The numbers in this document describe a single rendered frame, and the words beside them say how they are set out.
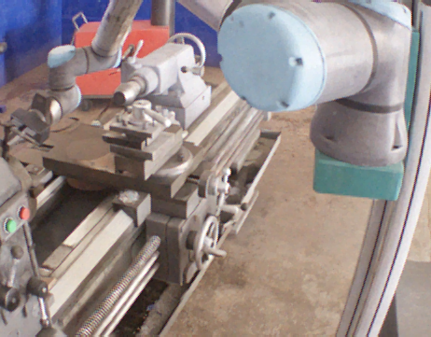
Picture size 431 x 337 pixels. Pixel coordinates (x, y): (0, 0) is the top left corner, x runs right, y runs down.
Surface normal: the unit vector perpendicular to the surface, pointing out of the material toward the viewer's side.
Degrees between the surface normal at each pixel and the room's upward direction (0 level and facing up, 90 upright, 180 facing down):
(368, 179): 90
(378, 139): 70
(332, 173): 90
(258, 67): 92
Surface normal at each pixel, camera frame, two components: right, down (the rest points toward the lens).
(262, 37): -0.76, 0.30
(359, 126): -0.37, 0.08
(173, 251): -0.34, 0.43
